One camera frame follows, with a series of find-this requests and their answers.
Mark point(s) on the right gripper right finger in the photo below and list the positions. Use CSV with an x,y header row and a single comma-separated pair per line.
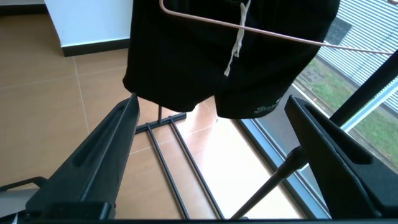
x,y
326,161

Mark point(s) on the black clothes rack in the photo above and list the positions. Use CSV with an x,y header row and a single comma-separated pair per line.
x,y
168,171

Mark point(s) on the pink clothes hanger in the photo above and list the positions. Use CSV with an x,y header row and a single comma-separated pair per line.
x,y
280,35

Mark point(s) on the window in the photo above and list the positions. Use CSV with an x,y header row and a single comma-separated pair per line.
x,y
357,46

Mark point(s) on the black shorts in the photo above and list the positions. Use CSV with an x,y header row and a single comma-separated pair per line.
x,y
186,56

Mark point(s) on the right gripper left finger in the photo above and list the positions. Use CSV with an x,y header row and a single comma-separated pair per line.
x,y
109,174

